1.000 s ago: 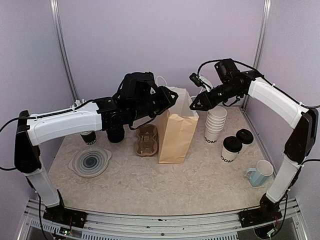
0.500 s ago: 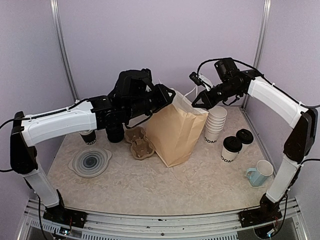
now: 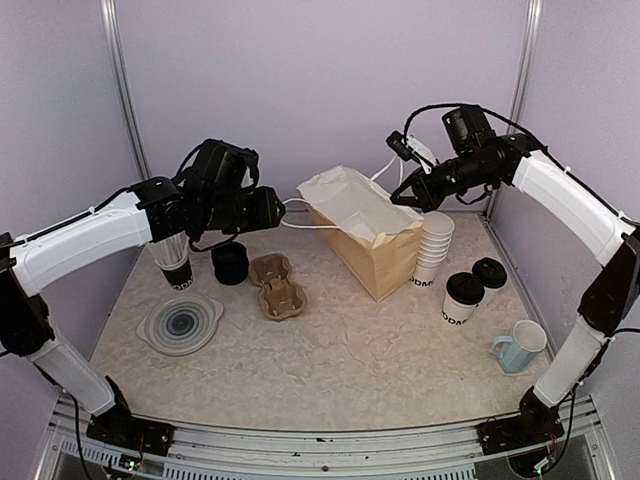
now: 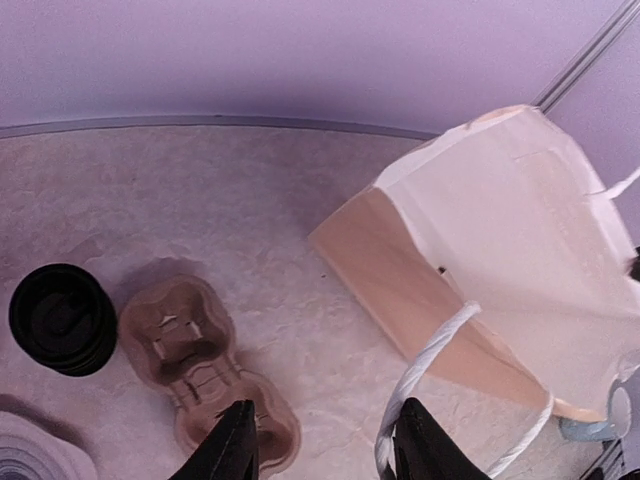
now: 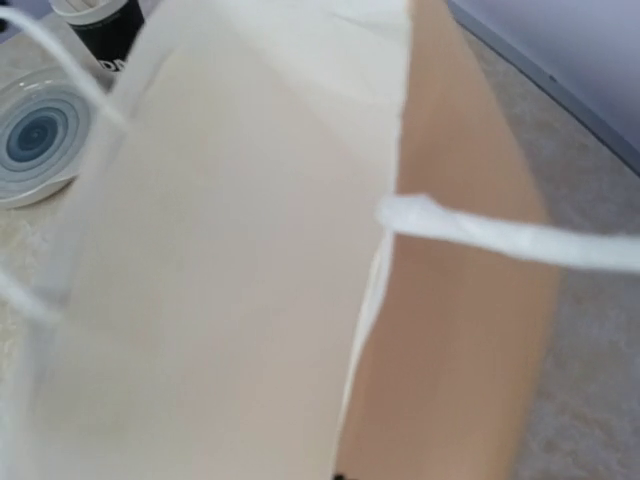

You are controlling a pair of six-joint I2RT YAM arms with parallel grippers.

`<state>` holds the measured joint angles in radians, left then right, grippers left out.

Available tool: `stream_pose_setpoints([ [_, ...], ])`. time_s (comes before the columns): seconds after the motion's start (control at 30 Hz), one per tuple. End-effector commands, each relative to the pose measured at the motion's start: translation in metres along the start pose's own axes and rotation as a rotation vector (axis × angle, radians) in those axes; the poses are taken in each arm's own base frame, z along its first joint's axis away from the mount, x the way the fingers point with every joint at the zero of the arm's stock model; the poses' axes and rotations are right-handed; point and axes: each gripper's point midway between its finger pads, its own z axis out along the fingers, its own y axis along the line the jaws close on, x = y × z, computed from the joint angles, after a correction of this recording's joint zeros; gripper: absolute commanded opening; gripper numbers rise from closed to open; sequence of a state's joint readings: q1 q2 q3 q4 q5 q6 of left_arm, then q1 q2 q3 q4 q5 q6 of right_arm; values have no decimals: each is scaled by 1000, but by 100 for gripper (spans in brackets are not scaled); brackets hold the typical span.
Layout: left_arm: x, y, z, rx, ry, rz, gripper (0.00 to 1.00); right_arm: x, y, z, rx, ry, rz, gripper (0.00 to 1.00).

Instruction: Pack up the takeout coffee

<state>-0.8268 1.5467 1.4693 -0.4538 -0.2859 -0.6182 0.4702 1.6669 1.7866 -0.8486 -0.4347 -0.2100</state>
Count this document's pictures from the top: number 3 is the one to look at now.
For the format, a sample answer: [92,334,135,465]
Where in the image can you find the stack of black cup lids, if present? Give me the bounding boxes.
[211,242,249,286]

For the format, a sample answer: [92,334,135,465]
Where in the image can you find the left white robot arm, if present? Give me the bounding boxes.
[1,139,285,445]

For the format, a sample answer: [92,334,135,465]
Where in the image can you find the black coffee cup lid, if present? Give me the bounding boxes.
[446,272,485,305]
[471,258,507,289]

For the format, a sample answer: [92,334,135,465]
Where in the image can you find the light blue mug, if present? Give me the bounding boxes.
[491,320,547,374]

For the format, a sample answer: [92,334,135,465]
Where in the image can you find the brown paper takeout bag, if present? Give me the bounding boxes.
[283,165,423,302]

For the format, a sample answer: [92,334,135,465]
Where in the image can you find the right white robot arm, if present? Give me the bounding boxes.
[386,103,639,444]

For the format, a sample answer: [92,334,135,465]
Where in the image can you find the stack of white paper cups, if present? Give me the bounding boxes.
[410,211,455,288]

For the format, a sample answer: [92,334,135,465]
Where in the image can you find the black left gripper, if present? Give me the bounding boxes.
[199,185,286,235]

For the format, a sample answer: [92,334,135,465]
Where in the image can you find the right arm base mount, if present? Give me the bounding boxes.
[476,388,565,455]

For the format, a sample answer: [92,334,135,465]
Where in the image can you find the white paper coffee cup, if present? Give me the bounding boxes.
[441,294,480,326]
[471,258,507,290]

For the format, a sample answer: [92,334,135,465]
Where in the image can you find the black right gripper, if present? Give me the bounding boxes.
[391,149,498,211]

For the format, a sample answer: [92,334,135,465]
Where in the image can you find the aluminium front frame rail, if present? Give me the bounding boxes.
[32,397,616,479]

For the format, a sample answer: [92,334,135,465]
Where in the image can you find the left aluminium corner post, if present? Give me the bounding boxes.
[100,0,151,180]

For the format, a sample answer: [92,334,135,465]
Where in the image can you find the brown cardboard cup carrier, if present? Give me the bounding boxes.
[248,253,307,322]

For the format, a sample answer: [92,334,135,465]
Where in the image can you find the aluminium corner post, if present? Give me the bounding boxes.
[485,0,543,216]
[100,0,151,180]

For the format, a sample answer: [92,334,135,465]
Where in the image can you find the right aluminium corner post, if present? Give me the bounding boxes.
[485,0,543,216]

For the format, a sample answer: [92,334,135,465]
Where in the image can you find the black cup holding straws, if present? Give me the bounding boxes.
[160,257,194,291]

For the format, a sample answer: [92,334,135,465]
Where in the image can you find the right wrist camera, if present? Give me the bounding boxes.
[386,130,436,170]

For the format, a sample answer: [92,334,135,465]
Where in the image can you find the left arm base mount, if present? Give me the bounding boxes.
[86,376,175,457]

